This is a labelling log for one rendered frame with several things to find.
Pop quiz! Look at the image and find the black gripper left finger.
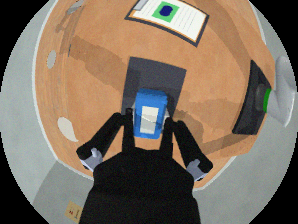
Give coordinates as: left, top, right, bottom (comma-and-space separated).
76, 102, 137, 175

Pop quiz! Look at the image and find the blue and black self-inking stamp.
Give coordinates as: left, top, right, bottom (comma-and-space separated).
134, 87, 167, 139

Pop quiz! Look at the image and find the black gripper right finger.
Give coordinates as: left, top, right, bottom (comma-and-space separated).
155, 108, 213, 182

